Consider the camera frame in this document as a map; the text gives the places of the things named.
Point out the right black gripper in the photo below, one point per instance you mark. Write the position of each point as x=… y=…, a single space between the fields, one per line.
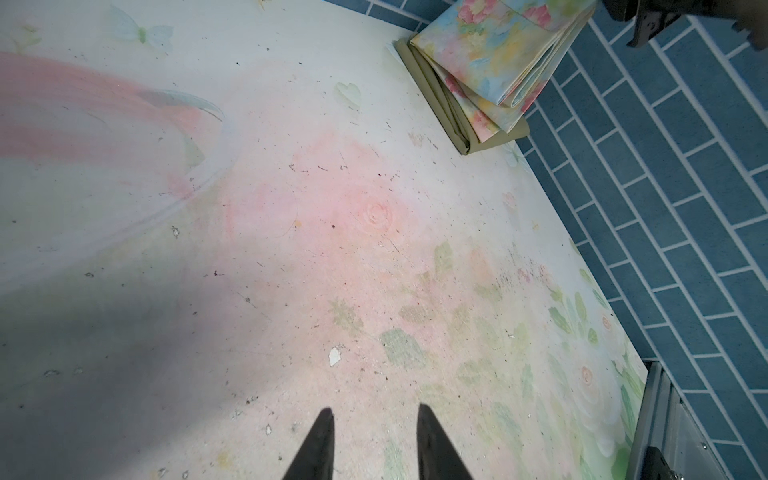
x=653 y=16

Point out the aluminium front mounting rail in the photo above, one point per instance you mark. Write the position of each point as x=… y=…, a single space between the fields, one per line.
x=667 y=444

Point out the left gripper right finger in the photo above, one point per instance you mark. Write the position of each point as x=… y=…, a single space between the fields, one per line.
x=437 y=457

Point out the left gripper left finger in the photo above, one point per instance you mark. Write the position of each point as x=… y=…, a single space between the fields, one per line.
x=315 y=458

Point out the olive green skirt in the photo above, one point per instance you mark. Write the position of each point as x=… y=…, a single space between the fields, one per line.
x=469 y=128

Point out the floral pastel skirt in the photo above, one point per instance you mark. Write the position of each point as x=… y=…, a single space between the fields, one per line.
x=495 y=57

